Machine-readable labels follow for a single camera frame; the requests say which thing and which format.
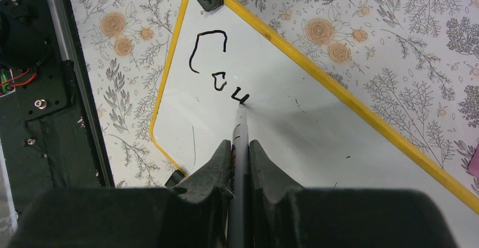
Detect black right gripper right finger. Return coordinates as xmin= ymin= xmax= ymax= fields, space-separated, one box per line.
xmin=249 ymin=140 xmax=457 ymax=247

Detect floral table mat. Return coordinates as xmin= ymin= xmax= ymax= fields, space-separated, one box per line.
xmin=71 ymin=0 xmax=478 ymax=194

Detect yellow framed whiteboard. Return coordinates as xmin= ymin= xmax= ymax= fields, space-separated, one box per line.
xmin=150 ymin=0 xmax=478 ymax=247

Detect black mounting base plate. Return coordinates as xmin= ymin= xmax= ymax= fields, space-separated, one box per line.
xmin=1 ymin=0 xmax=114 ymax=214

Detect white marker pen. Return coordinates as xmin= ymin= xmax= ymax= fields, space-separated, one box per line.
xmin=227 ymin=105 xmax=250 ymax=247

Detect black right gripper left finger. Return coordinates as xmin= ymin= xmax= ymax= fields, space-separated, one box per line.
xmin=9 ymin=140 xmax=232 ymax=247

